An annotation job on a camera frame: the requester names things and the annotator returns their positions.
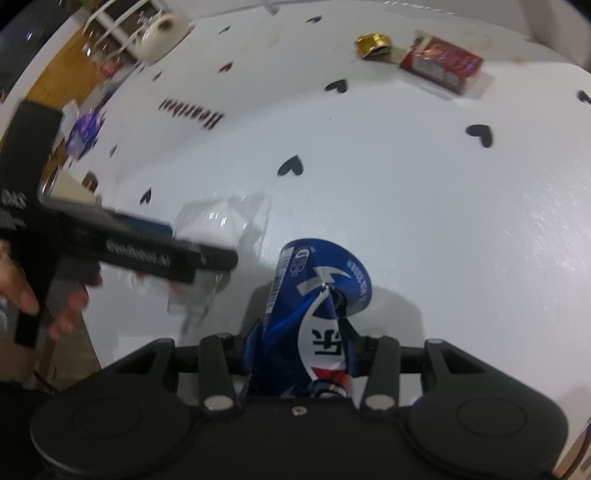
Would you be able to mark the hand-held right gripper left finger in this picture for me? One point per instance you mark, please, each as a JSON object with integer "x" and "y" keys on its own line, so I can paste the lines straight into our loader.
{"x": 251, "y": 346}

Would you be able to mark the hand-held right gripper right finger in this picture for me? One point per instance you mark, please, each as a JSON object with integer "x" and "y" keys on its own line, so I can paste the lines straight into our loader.
{"x": 353, "y": 355}

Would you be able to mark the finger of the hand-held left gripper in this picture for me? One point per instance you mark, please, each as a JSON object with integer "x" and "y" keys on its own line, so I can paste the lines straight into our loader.
{"x": 143, "y": 226}
{"x": 217, "y": 261}

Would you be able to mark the clear plastic wrapper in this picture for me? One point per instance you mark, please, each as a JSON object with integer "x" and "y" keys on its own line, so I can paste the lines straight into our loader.
{"x": 217, "y": 221}

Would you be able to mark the crushed blue drink can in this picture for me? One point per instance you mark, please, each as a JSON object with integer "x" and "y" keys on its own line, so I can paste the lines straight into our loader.
{"x": 314, "y": 277}

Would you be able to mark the person's left hand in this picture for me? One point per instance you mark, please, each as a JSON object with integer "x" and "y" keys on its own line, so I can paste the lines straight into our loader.
{"x": 23, "y": 290}

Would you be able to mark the small brown object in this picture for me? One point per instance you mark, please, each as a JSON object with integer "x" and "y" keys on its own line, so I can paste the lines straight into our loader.
{"x": 90, "y": 181}

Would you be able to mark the blue printed packet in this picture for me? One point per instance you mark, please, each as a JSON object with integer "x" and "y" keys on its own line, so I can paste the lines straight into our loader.
{"x": 83, "y": 131}

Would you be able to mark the white heart-print table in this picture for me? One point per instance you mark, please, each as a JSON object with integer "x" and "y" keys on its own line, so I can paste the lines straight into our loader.
{"x": 415, "y": 207}

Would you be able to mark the white rack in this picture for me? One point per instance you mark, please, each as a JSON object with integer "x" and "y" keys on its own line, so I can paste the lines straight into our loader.
{"x": 115, "y": 27}

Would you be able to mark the gold bottle cap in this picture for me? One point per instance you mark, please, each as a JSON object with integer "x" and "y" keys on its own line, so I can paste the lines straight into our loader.
{"x": 371, "y": 42}

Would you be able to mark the red cigarette pack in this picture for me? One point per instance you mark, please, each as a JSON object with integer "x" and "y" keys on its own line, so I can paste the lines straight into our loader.
{"x": 443, "y": 62}

